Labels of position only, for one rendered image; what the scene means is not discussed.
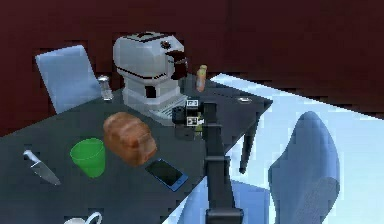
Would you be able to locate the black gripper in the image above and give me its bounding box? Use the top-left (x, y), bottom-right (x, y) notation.
top-left (171, 105), bottom-right (196, 140)

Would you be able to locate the tan pepper shaker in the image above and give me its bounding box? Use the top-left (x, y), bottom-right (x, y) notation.
top-left (195, 64), bottom-right (209, 94)

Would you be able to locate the brown bread loaf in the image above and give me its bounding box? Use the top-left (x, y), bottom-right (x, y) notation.
top-left (102, 111), bottom-right (158, 167)

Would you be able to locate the blue mobile phone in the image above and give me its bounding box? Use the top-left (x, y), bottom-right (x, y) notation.
top-left (144, 158), bottom-right (189, 193)

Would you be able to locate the silver coffee machine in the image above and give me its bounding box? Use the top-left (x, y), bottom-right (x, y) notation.
top-left (112, 31), bottom-right (190, 126)

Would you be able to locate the silver salt shaker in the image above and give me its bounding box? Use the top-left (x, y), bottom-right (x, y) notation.
top-left (97, 75), bottom-right (115, 102)

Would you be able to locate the green cup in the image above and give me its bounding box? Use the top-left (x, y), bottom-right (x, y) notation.
top-left (69, 137), bottom-right (107, 179)

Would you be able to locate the pale blue chair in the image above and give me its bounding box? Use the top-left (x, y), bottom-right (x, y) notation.
top-left (34, 44), bottom-right (103, 115)

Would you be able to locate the dark grey table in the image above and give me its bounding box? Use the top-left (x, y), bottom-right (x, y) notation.
top-left (0, 73), bottom-right (274, 224)

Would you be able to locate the white mug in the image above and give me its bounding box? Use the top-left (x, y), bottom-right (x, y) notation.
top-left (63, 211), bottom-right (103, 224)

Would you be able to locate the silver kitchen knife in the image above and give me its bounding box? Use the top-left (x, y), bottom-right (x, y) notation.
top-left (22, 149), bottom-right (62, 187)

